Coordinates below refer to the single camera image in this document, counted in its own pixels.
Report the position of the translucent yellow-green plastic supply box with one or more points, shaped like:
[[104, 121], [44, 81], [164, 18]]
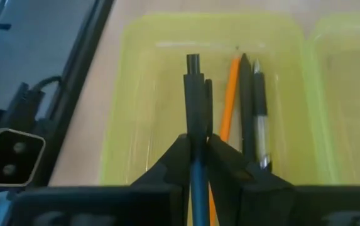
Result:
[[154, 110]]

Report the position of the black aluminium table frame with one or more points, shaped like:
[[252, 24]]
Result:
[[73, 78]]

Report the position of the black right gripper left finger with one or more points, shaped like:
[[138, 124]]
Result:
[[104, 207]]

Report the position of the yellow wooden pencil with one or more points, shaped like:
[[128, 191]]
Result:
[[231, 100]]

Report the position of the blue pen with black cap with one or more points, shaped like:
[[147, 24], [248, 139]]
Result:
[[197, 103]]

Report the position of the black silver table-level camera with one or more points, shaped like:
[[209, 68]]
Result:
[[10, 157]]

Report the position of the silver and black pen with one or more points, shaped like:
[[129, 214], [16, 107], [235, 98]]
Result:
[[260, 103]]

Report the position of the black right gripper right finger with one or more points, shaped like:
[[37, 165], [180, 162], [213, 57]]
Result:
[[261, 204]]

